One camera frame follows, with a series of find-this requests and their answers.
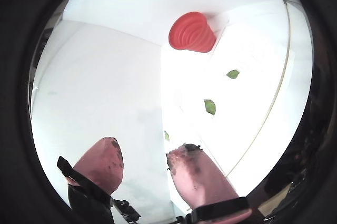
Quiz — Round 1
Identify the pink covered gripper finger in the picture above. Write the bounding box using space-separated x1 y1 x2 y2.
57 136 125 224
165 142 253 224

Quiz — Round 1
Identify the red collapsible silicone cup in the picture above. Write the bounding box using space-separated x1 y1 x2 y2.
168 11 217 53

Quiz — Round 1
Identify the thin wooden stick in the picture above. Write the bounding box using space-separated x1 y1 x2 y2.
225 0 292 179

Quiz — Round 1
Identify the black camera on tripod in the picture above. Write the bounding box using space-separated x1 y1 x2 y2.
113 199 142 222

